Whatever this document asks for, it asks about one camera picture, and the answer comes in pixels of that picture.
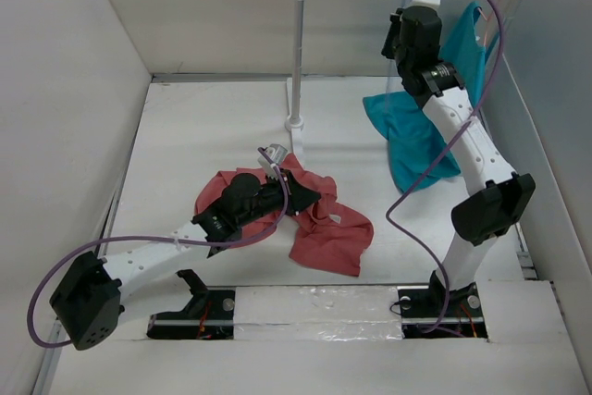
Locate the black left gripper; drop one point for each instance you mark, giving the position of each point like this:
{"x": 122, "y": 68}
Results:
{"x": 299, "y": 197}

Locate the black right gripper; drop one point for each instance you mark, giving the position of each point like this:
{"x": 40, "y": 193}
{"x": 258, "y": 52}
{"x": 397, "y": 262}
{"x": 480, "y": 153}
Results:
{"x": 397, "y": 18}

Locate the red t shirt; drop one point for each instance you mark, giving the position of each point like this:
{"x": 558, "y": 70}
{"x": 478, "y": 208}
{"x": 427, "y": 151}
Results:
{"x": 331, "y": 236}

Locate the blue wire hanger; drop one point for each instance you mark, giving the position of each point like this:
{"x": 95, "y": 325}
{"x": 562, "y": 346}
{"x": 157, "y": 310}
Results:
{"x": 392, "y": 71}

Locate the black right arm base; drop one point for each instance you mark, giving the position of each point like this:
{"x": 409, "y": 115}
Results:
{"x": 428, "y": 312}

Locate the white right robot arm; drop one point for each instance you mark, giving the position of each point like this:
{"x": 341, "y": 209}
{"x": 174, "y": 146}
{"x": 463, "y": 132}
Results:
{"x": 497, "y": 194}

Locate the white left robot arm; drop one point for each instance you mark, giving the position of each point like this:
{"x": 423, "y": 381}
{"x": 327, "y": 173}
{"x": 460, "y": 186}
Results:
{"x": 98, "y": 294}

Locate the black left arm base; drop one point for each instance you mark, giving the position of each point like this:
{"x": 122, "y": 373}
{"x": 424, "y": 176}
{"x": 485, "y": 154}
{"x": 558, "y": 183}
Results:
{"x": 208, "y": 315}

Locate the teal t shirt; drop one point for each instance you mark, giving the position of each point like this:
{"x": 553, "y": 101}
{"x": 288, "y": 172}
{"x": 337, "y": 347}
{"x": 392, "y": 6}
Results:
{"x": 412, "y": 139}

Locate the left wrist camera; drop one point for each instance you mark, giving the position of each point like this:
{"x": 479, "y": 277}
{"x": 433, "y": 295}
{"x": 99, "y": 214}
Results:
{"x": 271, "y": 158}

